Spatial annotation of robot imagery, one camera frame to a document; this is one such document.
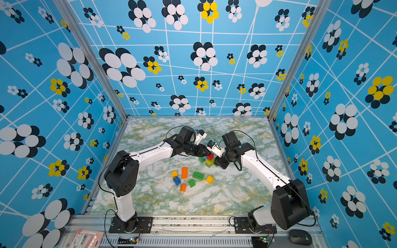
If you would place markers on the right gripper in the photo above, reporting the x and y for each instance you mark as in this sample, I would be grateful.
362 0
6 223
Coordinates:
219 161

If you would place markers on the small orange lego brick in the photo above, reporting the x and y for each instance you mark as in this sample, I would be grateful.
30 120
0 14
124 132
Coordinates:
183 188

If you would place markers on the pink packaged item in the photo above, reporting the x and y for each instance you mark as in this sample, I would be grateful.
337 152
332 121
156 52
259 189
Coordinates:
87 239

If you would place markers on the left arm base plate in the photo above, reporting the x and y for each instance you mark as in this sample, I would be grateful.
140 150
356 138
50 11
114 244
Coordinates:
142 224

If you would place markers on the blue lego brick left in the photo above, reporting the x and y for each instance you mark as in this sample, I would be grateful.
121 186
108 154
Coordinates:
177 180

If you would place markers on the red square lego brick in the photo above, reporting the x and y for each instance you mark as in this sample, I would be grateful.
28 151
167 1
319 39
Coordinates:
210 156

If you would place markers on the aluminium front rail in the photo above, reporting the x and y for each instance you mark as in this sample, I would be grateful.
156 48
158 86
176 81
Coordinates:
179 232

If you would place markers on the lime long lego brick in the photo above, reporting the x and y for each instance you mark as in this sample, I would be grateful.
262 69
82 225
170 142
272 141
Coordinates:
213 163

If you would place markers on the yellow lego brick left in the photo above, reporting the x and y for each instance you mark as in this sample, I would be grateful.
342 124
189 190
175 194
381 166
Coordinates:
174 174

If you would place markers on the small green lego brick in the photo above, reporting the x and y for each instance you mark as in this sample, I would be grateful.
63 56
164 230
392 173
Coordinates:
191 183

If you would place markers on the yellow lego brick centre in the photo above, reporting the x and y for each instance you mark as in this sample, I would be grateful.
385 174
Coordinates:
209 179

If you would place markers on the black computer mouse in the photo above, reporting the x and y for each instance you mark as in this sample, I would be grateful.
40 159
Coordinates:
300 237

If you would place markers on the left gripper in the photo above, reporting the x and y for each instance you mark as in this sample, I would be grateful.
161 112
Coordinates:
201 151

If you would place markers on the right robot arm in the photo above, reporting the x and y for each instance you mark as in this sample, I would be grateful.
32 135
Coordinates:
289 203

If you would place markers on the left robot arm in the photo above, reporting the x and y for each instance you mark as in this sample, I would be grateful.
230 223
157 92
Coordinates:
122 174

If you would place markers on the orange long lego brick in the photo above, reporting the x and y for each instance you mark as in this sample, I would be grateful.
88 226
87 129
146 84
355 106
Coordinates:
184 173

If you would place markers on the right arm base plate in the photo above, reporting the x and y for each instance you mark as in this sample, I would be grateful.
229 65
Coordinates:
241 226

